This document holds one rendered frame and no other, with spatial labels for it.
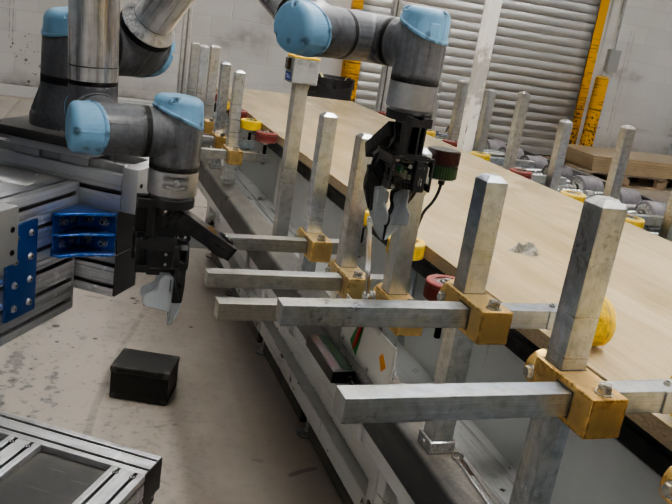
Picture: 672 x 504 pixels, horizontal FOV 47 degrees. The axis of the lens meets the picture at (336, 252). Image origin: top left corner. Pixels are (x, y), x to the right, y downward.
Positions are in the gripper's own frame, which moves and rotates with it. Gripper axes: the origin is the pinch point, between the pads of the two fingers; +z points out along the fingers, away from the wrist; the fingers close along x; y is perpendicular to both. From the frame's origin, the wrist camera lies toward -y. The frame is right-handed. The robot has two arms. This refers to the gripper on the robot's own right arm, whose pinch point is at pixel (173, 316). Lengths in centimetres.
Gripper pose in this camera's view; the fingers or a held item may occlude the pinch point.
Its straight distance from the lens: 129.3
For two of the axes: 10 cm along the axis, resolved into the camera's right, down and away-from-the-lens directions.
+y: -9.4, -0.5, -3.4
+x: 3.1, 3.2, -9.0
